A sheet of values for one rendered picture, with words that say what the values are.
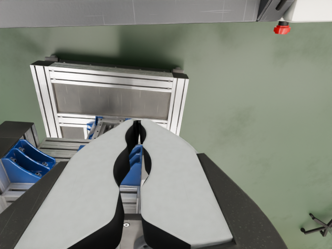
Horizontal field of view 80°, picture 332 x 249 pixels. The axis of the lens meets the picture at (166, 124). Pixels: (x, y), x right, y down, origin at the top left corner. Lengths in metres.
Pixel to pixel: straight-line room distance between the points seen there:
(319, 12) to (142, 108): 1.00
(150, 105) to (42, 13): 0.93
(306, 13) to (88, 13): 0.34
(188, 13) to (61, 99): 1.07
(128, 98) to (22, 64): 0.71
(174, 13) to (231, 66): 1.13
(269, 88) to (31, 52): 1.60
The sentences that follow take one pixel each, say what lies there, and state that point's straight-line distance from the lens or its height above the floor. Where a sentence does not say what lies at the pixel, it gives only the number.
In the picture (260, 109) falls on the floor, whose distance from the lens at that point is 1.71.
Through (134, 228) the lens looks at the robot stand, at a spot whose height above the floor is 1.04.
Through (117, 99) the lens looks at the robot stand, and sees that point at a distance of 1.24.
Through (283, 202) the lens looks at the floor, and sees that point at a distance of 2.68.
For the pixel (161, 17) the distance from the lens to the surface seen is 0.37.
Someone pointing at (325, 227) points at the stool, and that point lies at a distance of 3.23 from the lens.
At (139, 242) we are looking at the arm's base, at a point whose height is 1.05.
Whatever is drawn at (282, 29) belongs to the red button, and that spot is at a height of 0.82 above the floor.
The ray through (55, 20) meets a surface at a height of 0.95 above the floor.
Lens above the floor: 1.32
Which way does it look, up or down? 58 degrees down
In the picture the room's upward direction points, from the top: 173 degrees clockwise
